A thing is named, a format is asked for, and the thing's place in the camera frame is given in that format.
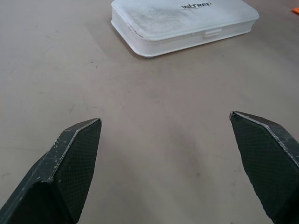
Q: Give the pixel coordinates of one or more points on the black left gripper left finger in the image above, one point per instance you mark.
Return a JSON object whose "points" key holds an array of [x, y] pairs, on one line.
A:
{"points": [[58, 177]]}

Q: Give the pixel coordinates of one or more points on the white plastic lidded box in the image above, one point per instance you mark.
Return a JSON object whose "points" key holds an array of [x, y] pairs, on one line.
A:
{"points": [[182, 25]]}

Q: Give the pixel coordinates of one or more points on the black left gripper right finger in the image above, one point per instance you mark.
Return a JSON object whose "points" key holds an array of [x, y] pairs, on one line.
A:
{"points": [[268, 158]]}

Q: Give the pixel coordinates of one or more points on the orange object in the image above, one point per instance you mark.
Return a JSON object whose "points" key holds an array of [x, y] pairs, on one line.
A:
{"points": [[296, 10]]}

